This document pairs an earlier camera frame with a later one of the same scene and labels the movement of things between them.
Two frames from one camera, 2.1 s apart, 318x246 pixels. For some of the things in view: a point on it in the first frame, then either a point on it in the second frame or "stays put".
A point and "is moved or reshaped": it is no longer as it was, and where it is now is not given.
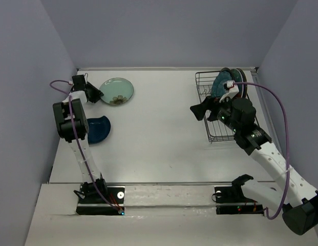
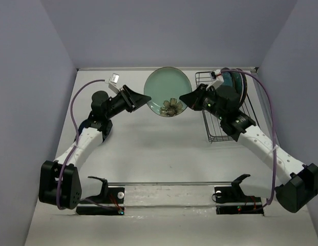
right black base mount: x=231 y=200 stays put
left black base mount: x=91 y=203 stays put
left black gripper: x=98 y=93 to x=135 y=100
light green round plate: x=117 y=91 is moved or reshaped
